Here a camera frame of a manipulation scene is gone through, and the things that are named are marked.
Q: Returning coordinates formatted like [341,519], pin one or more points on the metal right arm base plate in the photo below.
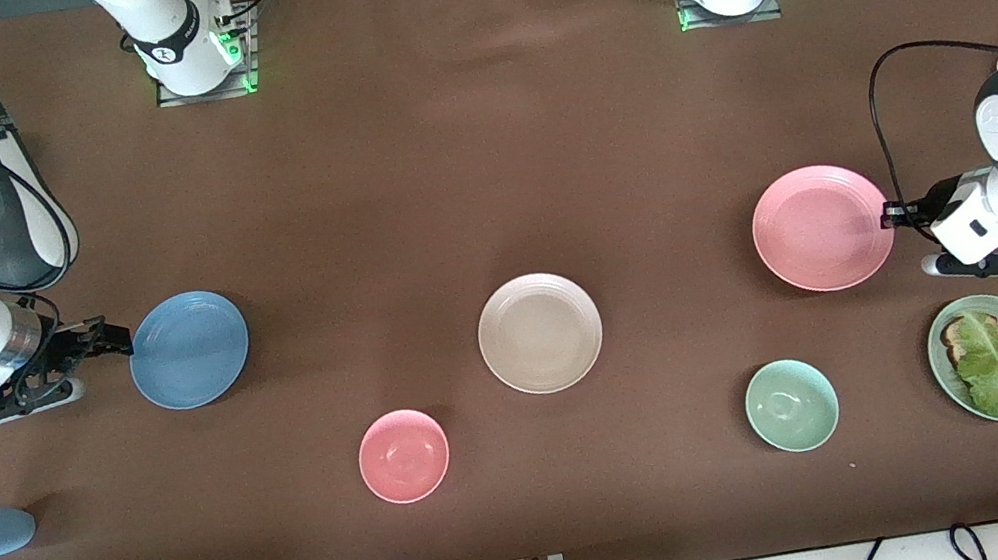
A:
[247,58]

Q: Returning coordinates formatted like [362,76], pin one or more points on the blue plate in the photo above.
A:
[192,352]

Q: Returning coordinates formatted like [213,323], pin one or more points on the toast slice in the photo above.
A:
[954,338]

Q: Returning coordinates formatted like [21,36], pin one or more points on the beige plate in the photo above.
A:
[540,334]

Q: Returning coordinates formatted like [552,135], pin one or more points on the brown table cloth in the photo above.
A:
[441,178]

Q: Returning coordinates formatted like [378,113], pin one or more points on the small pink bowl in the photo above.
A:
[404,456]

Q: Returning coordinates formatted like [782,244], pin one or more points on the pink plate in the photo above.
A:
[820,228]

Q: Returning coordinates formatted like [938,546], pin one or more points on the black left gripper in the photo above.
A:
[936,202]

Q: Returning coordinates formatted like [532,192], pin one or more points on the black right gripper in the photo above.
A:
[68,349]

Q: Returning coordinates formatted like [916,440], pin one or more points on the small green bowl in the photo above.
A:
[792,405]

